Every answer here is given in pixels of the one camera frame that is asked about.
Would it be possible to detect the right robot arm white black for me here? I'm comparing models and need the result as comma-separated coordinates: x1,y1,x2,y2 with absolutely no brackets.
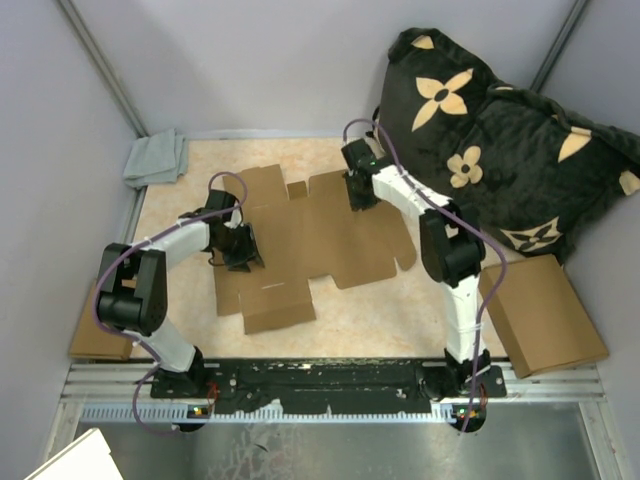
341,139,491,400

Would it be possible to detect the grey folded cloth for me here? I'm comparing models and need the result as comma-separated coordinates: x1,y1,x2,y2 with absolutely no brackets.
123,129,188,189

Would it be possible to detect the aluminium rail frame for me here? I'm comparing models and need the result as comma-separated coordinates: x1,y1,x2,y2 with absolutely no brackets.
49,359,628,479

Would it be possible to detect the folded cardboard box right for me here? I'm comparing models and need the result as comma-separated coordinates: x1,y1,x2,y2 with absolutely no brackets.
479,255,609,379

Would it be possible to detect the black floral plush pillow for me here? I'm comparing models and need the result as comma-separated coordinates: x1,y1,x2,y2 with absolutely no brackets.
373,28,639,261

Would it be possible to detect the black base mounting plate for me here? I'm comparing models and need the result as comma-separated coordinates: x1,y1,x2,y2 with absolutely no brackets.
151,358,506,415

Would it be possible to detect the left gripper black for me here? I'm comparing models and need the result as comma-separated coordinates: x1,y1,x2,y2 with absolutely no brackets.
212,223,262,273

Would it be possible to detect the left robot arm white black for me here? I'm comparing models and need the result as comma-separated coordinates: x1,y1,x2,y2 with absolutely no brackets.
94,189,264,398

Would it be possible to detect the brown cardboard box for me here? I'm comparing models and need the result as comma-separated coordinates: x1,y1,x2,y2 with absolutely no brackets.
214,164,417,334

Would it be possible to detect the folded cardboard box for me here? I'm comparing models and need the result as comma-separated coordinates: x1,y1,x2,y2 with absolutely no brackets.
479,255,609,379
68,282,132,361

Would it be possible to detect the folded cardboard box left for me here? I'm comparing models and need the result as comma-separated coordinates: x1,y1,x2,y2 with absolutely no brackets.
68,282,132,361

